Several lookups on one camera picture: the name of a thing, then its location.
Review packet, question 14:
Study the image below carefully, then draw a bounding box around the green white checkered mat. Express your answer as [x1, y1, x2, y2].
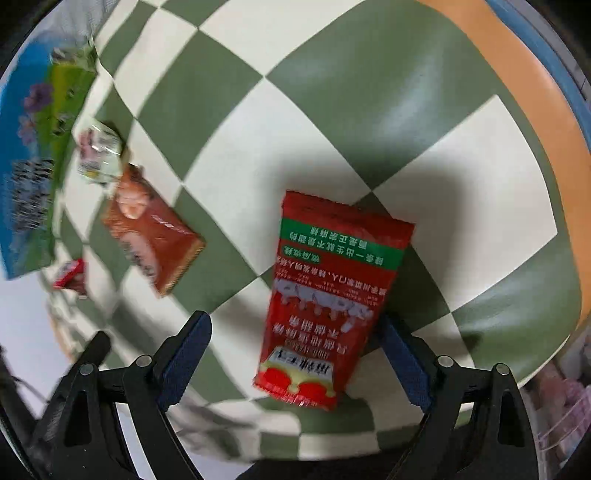
[46, 0, 591, 464]

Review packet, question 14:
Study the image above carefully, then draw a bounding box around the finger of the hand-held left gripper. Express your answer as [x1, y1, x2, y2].
[67, 330, 112, 370]

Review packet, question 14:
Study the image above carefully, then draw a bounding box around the small white snack packet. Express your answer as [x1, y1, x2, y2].
[74, 117, 123, 185]

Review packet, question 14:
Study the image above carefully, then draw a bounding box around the small red snack packet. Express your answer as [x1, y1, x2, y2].
[53, 258, 88, 294]

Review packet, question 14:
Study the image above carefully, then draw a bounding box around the bed with blue sheet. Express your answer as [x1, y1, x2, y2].
[487, 0, 591, 153]

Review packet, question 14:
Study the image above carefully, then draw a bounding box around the printed cardboard box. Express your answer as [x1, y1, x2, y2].
[0, 44, 100, 280]

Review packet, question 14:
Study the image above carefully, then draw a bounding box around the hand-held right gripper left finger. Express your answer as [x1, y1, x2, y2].
[48, 310, 213, 480]

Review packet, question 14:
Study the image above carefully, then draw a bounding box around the red green label snack packet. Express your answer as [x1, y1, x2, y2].
[253, 190, 415, 411]

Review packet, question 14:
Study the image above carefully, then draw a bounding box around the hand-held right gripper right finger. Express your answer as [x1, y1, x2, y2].
[376, 314, 539, 480]

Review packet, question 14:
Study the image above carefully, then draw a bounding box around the brown snack packet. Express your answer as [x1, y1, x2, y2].
[102, 164, 206, 298]

